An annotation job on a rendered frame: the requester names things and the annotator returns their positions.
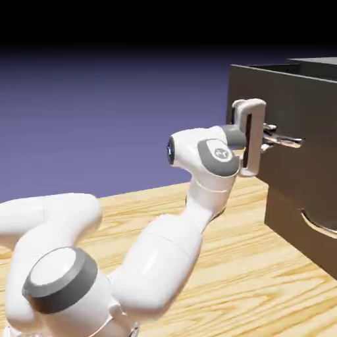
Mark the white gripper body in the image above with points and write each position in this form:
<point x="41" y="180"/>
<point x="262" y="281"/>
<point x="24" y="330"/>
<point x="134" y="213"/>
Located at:
<point x="256" y="137"/>

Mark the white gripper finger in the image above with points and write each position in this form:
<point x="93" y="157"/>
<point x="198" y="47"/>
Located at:
<point x="269" y="127"/>
<point x="266" y="147"/>

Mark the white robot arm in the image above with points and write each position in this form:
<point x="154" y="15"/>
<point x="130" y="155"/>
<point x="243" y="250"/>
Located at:
<point x="163" y="252"/>

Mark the dark grey drawer front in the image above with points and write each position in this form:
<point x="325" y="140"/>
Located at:
<point x="285" y="221"/>
<point x="292" y="102"/>

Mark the dark grey cabinet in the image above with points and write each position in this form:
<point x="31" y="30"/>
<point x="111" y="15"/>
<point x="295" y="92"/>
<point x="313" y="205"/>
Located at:
<point x="316" y="62"/>

